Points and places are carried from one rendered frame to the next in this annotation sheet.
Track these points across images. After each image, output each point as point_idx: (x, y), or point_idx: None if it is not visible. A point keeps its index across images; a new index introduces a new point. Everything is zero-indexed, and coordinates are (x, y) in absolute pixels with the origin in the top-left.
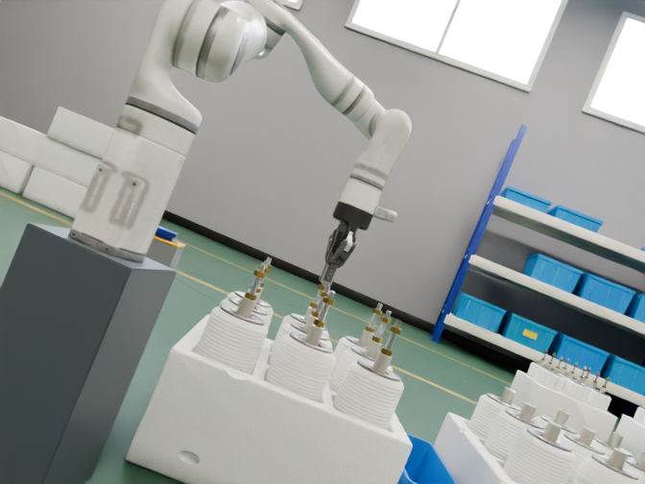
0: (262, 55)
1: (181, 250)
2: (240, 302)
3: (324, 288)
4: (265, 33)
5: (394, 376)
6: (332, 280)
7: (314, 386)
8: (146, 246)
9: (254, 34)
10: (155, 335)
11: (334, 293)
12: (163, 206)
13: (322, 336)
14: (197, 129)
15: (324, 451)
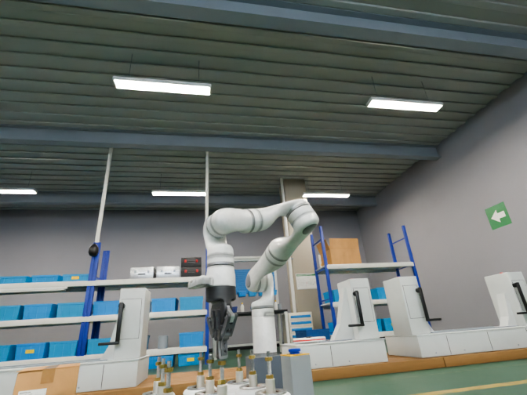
0: (293, 232)
1: (287, 358)
2: (260, 385)
3: (211, 356)
4: (267, 248)
5: (147, 393)
6: (216, 353)
7: None
8: (253, 350)
9: (258, 262)
10: None
11: (199, 353)
12: (252, 335)
13: (199, 393)
14: (252, 307)
15: None
